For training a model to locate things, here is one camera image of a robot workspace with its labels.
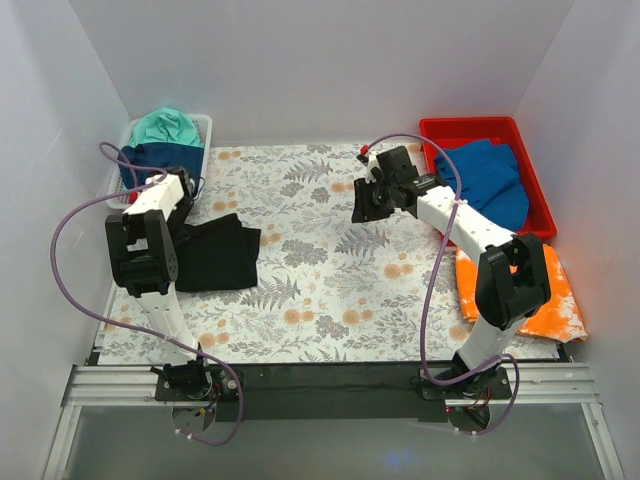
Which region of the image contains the black t shirt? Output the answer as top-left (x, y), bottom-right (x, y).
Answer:
top-left (174, 214), bottom-right (261, 293)

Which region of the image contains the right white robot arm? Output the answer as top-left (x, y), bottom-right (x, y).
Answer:
top-left (352, 146), bottom-right (551, 398)

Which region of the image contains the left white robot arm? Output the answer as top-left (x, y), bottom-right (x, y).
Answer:
top-left (105, 168), bottom-right (213, 400)

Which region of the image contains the navy blue t shirt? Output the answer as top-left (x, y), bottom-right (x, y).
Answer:
top-left (118, 142), bottom-right (205, 191)

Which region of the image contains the red plastic bin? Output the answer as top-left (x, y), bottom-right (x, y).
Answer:
top-left (418, 116), bottom-right (558, 240)

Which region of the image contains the teal t shirt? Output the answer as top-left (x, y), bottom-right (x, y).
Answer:
top-left (129, 107), bottom-right (204, 147)

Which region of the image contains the floral table mat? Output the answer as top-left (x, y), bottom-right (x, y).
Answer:
top-left (97, 142), bottom-right (559, 365)

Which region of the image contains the white plastic basket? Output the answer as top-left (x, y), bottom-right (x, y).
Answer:
top-left (107, 114), bottom-right (212, 210)

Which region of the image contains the orange white t shirt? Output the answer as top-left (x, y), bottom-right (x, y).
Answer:
top-left (455, 245), bottom-right (588, 343)

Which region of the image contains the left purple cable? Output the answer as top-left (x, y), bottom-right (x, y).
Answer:
top-left (51, 141), bottom-right (245, 445)

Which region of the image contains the aluminium mounting rail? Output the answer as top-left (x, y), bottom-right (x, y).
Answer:
top-left (44, 361), bottom-right (624, 479)

